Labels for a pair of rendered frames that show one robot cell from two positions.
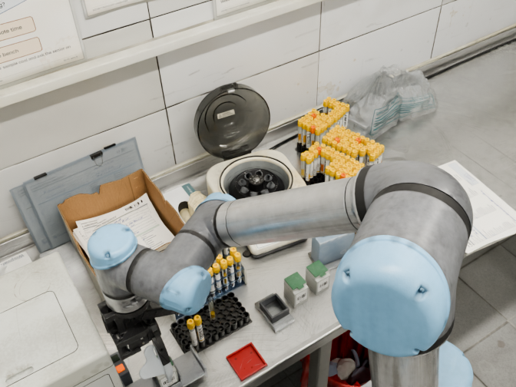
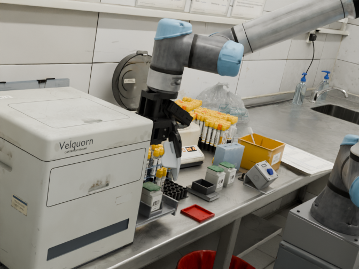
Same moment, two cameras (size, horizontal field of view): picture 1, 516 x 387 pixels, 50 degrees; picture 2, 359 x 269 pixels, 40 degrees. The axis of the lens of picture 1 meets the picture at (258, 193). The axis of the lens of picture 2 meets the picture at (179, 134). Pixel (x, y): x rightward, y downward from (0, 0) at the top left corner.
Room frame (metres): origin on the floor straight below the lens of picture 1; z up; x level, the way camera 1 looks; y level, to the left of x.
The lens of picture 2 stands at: (-0.43, 0.63, 1.46)
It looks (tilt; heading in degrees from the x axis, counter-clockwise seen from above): 17 degrees down; 336
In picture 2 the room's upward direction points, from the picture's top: 11 degrees clockwise
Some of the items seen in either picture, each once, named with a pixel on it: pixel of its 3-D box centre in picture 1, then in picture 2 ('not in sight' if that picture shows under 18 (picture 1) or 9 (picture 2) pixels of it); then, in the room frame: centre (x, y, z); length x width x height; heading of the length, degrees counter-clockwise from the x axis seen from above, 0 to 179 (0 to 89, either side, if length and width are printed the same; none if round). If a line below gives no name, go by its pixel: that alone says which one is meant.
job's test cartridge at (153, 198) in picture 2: (163, 372); (148, 199); (0.59, 0.21, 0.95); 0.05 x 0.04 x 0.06; 31
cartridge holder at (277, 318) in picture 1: (274, 309); (203, 188); (0.76, -0.03, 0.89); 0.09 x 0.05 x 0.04; 31
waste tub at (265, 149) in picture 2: not in sight; (259, 153); (1.00, -0.35, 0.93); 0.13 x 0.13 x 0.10; 36
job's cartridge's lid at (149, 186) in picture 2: not in sight; (150, 187); (0.59, 0.21, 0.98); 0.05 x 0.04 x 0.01; 31
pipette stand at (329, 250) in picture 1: (332, 245); (227, 159); (0.93, -0.18, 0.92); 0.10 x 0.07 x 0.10; 113
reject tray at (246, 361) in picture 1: (246, 361); (197, 213); (0.64, 0.04, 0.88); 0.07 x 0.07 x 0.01; 31
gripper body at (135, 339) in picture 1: (130, 319); (155, 115); (0.57, 0.24, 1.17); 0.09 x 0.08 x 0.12; 121
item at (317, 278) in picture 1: (317, 277); (225, 174); (0.84, -0.14, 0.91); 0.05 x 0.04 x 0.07; 31
